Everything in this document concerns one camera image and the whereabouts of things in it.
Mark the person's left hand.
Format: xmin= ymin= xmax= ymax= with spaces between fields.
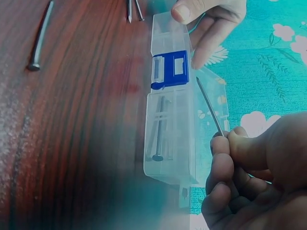
xmin=170 ymin=0 xmax=247 ymax=70

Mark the person's right hand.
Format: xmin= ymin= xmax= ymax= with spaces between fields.
xmin=201 ymin=112 xmax=307 ymax=230

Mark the clear plastic box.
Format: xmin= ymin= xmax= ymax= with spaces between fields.
xmin=143 ymin=11 xmax=230 ymax=208

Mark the silver metal nail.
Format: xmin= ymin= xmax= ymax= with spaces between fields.
xmin=196 ymin=76 xmax=225 ymax=138
xmin=28 ymin=0 xmax=54 ymax=72
xmin=134 ymin=0 xmax=145 ymax=22
xmin=152 ymin=95 xmax=165 ymax=161
xmin=127 ymin=0 xmax=133 ymax=24

